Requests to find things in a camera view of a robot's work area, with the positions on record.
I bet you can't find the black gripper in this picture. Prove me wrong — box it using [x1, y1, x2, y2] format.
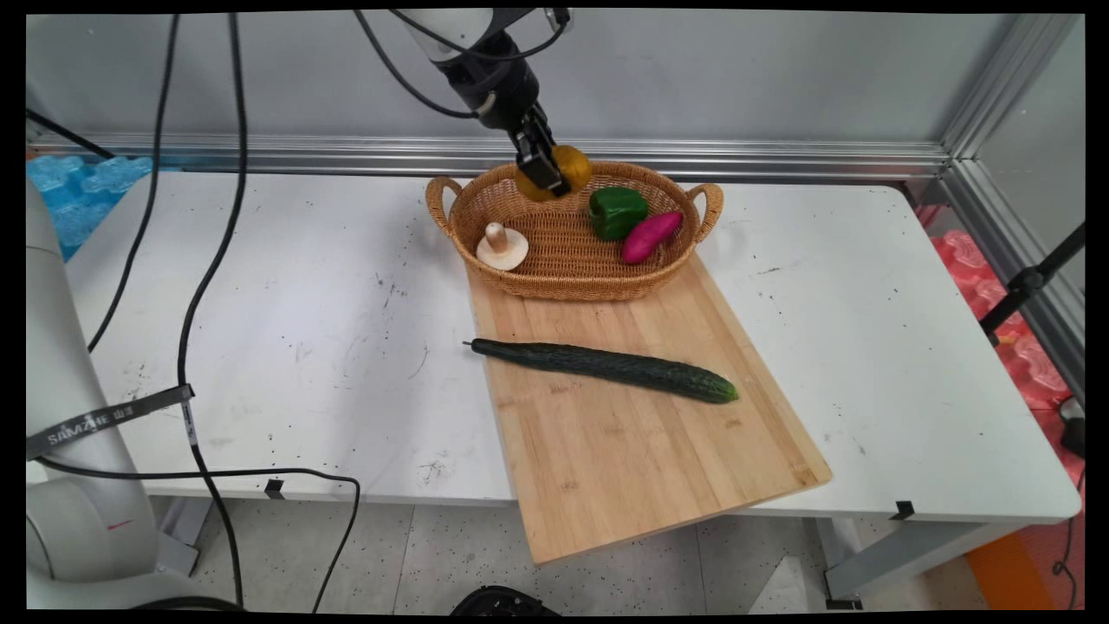
[437, 55, 574, 197]

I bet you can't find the yellow potato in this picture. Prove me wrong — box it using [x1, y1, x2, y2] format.
[515, 145, 594, 204]

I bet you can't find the green bell pepper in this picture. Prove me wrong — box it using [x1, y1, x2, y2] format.
[588, 186, 650, 242]

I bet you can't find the white mushroom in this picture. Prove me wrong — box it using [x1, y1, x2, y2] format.
[476, 222, 530, 272]

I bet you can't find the woven wicker basket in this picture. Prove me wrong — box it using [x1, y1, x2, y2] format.
[425, 160, 725, 303]

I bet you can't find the purple sweet potato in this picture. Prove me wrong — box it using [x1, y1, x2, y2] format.
[621, 211, 685, 265]

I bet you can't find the long dark green cucumber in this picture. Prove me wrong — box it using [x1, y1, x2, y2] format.
[464, 338, 740, 406]

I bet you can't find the bamboo cutting board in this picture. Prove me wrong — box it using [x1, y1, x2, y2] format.
[466, 253, 833, 566]

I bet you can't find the black round floor object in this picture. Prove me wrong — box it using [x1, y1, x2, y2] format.
[450, 586, 561, 617]

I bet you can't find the blue foam mat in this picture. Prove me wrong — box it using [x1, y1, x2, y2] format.
[26, 154, 183, 261]

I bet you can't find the black tripod stand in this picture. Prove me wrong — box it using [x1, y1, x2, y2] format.
[979, 223, 1086, 346]

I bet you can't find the red foam mat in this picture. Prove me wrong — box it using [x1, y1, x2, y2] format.
[917, 204, 1086, 488]

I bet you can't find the grey metal table leg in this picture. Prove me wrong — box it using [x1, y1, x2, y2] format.
[816, 517, 1034, 609]

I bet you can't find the orange floor mat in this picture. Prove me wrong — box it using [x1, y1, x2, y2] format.
[965, 527, 1086, 613]

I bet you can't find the horizontal aluminium frame rail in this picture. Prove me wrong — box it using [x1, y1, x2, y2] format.
[30, 132, 954, 182]

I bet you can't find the thick black cable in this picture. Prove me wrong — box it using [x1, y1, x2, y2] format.
[176, 13, 250, 611]

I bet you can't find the thin black cable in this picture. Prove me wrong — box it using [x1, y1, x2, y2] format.
[87, 13, 181, 354]

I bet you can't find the black floor cable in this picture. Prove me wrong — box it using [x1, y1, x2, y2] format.
[35, 455, 362, 613]

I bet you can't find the corner aluminium frame rail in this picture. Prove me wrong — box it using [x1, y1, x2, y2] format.
[939, 13, 1086, 401]

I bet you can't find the black cable behind arm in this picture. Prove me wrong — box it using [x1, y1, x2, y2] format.
[26, 107, 115, 160]

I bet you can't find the grey printed velcro strap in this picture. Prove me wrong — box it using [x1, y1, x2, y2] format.
[26, 384, 197, 461]

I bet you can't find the white table leg bracket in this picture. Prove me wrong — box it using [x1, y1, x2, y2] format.
[154, 496, 214, 578]

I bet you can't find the black device by wall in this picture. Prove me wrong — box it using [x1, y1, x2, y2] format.
[1058, 396, 1086, 459]

